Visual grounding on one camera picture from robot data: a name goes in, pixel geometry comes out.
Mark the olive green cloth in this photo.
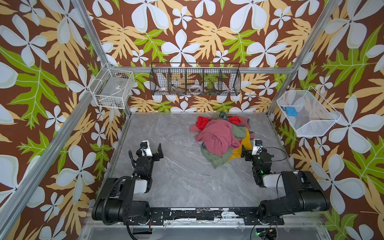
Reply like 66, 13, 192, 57
201, 112, 252, 169

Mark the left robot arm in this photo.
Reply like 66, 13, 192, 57
92, 141, 164, 226

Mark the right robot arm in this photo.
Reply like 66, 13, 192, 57
241, 147, 331, 224

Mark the yellow cloth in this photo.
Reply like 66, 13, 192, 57
227, 128, 253, 163

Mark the dusty pink cloth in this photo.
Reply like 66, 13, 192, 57
190, 119, 244, 156

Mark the red cloth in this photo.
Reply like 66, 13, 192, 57
196, 117, 242, 131

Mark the blue object in basket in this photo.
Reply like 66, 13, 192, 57
284, 107, 298, 117

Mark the white mesh basket right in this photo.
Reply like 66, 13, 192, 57
277, 87, 341, 138

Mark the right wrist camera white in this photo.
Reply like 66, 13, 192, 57
252, 139, 263, 156

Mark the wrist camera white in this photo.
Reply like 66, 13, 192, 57
139, 140, 153, 157
252, 139, 263, 156

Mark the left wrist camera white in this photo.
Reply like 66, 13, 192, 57
139, 140, 153, 157

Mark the black mounting rail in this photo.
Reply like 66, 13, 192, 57
122, 206, 285, 226

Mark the black wire basket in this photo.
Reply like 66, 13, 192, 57
148, 63, 242, 96

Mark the white wire basket left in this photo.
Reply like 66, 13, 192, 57
90, 64, 135, 109

